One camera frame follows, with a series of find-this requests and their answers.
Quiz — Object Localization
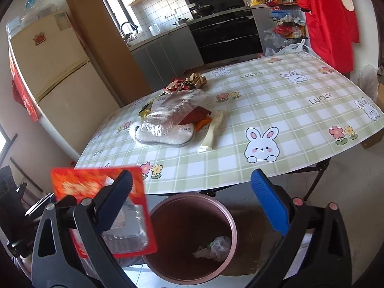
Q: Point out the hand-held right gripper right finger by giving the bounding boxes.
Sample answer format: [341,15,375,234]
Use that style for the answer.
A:
[246,169,352,288]

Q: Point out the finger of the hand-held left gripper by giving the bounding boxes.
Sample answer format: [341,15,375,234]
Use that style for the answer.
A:
[25,193,56,217]

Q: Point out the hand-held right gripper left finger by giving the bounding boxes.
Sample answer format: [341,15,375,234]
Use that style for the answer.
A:
[31,169,135,288]

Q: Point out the red blister card package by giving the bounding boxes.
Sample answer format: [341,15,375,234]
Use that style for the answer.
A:
[50,165,158,259]

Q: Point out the brown round trash bin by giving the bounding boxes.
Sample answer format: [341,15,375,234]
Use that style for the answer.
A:
[142,193,238,285]

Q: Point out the cream plastic scoop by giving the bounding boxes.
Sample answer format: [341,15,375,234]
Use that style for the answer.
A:
[197,110,225,153]

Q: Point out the clear plastic packaging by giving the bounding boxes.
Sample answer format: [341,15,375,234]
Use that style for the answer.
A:
[129,91,209,137]

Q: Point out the brown cardboard sheet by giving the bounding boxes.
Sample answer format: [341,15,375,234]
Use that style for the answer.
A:
[220,208,315,277]

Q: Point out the person's grey trouser leg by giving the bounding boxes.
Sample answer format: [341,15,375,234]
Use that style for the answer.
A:
[117,256,147,269]

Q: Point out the crumpled white plastic bag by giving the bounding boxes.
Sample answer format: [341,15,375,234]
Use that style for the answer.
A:
[192,235,232,261]

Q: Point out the white fuzzy slipper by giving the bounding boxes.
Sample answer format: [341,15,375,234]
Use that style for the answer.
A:
[133,123,195,148]

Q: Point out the red hanging banner cloth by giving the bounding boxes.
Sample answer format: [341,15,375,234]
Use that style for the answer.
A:
[8,48,39,123]

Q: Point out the checked bunny print tablecloth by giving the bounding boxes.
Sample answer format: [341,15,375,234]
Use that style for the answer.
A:
[73,51,384,195]

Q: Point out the red snack packet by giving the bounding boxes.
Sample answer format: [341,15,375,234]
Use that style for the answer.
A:
[180,106,212,125]

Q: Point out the cream two-door fridge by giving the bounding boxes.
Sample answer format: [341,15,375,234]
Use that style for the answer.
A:
[7,10,120,159]

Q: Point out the grey lower kitchen cabinets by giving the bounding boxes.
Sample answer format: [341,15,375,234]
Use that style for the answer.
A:
[126,25,207,92]

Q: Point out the white plastic shopping bag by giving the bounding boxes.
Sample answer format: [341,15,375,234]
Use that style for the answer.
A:
[264,39,309,57]

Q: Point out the clear plastic bag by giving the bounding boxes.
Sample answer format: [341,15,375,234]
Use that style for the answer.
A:
[358,64,380,102]

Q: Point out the wooden partition column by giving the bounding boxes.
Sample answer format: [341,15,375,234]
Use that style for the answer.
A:
[58,0,153,107]

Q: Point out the black integrated stove oven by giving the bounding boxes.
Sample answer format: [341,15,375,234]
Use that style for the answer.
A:
[187,6,263,65]

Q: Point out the black kitchen faucet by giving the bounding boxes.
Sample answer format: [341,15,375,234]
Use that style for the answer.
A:
[120,22,139,39]

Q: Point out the paper note on fridge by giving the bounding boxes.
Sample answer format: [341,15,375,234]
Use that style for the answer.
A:
[55,12,71,32]

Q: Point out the clear plastic bags bundle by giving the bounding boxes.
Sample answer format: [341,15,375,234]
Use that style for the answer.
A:
[6,0,57,33]

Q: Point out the kitchen window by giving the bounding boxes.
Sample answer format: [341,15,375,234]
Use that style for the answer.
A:
[99,0,134,39]

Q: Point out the red hanging garment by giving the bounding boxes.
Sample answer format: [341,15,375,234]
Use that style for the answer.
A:
[292,0,360,73]

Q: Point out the black wok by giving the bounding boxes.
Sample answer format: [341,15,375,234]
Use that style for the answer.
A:
[190,4,212,17]

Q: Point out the dark side window frame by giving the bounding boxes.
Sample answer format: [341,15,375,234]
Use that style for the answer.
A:
[0,123,18,164]

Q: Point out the black folding table frame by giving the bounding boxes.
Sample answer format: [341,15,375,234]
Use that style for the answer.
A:
[303,157,330,201]

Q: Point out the wire rack with snacks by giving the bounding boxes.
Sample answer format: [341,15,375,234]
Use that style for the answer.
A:
[265,0,308,48]

